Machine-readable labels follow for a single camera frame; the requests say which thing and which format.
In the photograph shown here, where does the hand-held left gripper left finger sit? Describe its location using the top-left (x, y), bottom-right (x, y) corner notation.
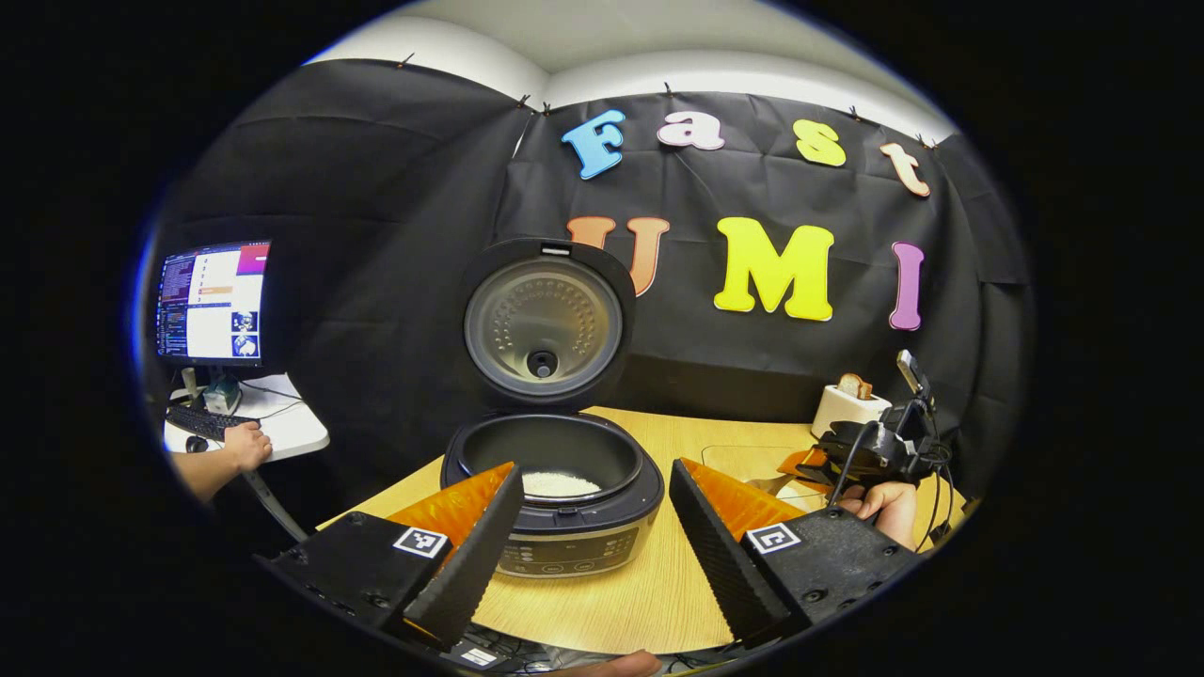
top-left (254, 461), bottom-right (526, 650)

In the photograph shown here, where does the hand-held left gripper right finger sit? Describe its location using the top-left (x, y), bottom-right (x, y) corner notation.
top-left (670, 458), bottom-right (923, 648)

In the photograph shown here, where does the clear plastic rice container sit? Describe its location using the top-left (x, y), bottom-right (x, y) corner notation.
top-left (701, 442), bottom-right (880, 516)

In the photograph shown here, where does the white rice heap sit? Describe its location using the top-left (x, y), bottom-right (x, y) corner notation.
top-left (522, 471), bottom-right (603, 498)

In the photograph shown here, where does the black silver rice cooker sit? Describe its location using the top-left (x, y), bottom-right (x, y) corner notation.
top-left (440, 237), bottom-right (666, 579)

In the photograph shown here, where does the white toaster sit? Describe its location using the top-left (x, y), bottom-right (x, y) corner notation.
top-left (811, 384), bottom-right (893, 440)

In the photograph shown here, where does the white side table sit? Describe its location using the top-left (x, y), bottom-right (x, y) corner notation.
top-left (163, 373), bottom-right (330, 544)

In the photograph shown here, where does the black keyboard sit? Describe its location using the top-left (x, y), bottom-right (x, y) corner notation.
top-left (166, 404), bottom-right (255, 443)

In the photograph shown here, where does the black backdrop cloth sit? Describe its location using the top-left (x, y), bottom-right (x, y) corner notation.
top-left (141, 58), bottom-right (1036, 527)

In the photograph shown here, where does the computer monitor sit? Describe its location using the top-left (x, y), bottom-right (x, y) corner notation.
top-left (155, 241), bottom-right (272, 396)

